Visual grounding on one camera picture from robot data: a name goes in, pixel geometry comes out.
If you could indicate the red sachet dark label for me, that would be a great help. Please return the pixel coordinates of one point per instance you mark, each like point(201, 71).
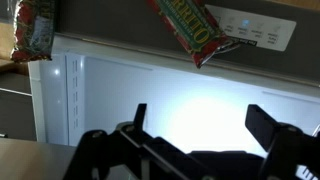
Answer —
point(34, 28)

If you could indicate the white open fridge drawer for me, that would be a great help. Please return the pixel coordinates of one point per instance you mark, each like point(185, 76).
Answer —
point(86, 86)

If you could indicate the red green burrito sachet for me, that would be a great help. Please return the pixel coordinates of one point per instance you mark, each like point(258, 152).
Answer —
point(195, 28)

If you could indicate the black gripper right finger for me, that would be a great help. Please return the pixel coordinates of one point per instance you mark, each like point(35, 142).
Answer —
point(266, 130)

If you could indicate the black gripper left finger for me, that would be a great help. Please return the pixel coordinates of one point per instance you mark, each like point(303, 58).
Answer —
point(134, 128)

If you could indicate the white drawer control sticker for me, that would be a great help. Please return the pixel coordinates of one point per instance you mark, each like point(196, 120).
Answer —
point(254, 29)

